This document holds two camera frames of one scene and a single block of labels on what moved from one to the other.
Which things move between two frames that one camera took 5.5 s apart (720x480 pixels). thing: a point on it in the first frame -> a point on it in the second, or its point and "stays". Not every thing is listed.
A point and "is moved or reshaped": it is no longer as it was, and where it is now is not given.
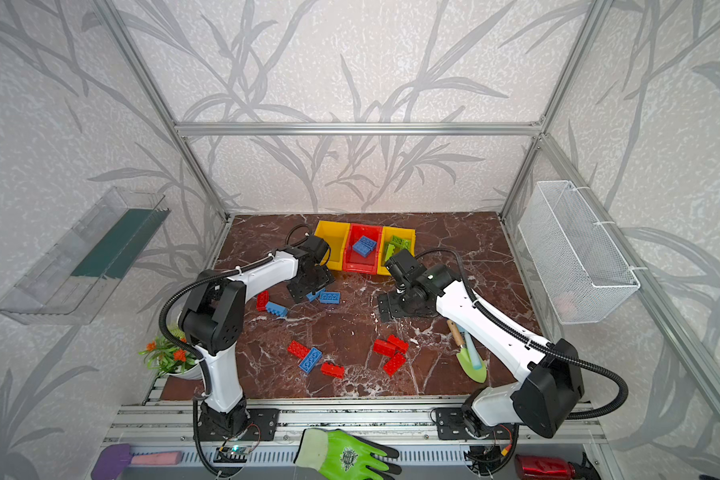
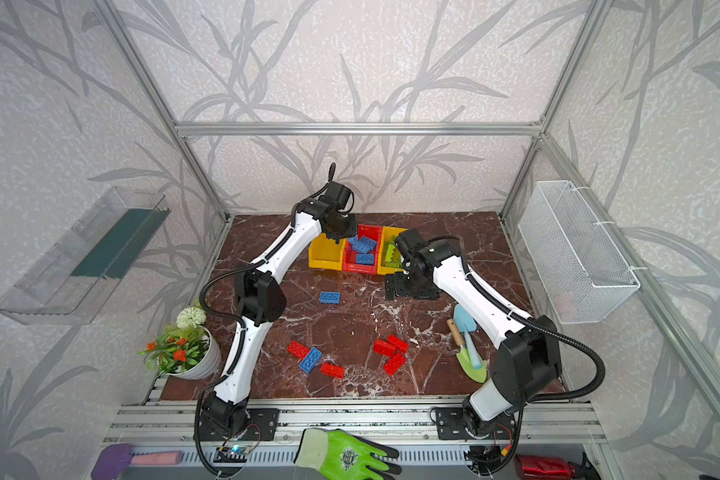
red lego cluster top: (399, 344) stays
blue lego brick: (311, 360) stays
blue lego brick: (276, 309) is moved or reshaped
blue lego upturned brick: (330, 297) stays
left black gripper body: (309, 283) -> (345, 225)
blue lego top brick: (367, 243) stays
